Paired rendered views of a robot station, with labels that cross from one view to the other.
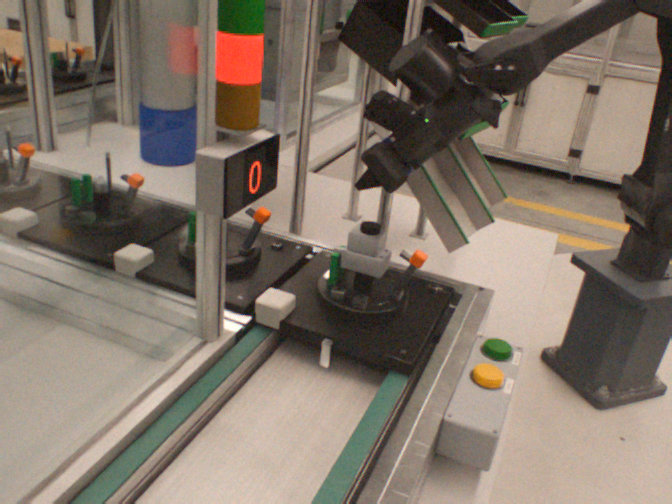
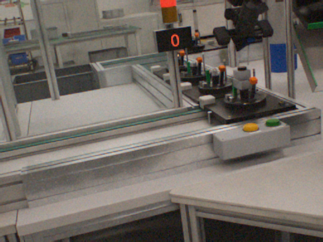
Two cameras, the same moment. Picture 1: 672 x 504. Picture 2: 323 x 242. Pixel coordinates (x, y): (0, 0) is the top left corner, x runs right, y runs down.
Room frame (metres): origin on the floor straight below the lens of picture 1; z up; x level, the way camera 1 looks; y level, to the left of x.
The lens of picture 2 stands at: (-0.14, -1.04, 1.38)
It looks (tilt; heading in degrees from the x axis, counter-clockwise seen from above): 18 degrees down; 56
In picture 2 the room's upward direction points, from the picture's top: 7 degrees counter-clockwise
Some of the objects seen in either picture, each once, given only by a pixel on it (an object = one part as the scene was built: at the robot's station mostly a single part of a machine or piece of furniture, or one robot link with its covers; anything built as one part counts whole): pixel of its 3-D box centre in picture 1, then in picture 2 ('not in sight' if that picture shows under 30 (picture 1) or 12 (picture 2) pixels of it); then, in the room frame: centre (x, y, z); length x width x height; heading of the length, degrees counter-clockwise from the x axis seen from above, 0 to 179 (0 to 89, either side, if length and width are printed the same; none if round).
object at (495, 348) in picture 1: (496, 351); (272, 123); (0.74, -0.25, 0.96); 0.04 x 0.04 x 0.02
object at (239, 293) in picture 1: (218, 231); (215, 78); (0.92, 0.19, 1.01); 0.24 x 0.24 x 0.13; 70
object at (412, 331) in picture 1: (360, 303); (245, 106); (0.83, -0.05, 0.96); 0.24 x 0.24 x 0.02; 70
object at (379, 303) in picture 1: (361, 293); (244, 100); (0.83, -0.05, 0.98); 0.14 x 0.14 x 0.02
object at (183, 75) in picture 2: not in sight; (194, 69); (1.01, 0.42, 1.01); 0.24 x 0.24 x 0.13; 70
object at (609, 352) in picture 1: (619, 324); not in sight; (0.86, -0.47, 0.96); 0.15 x 0.15 x 0.20; 25
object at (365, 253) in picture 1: (361, 244); (241, 76); (0.84, -0.04, 1.06); 0.08 x 0.04 x 0.07; 70
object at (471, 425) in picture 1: (482, 396); (251, 138); (0.68, -0.22, 0.93); 0.21 x 0.07 x 0.06; 160
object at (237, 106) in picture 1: (237, 102); (169, 14); (0.70, 0.12, 1.28); 0.05 x 0.05 x 0.05
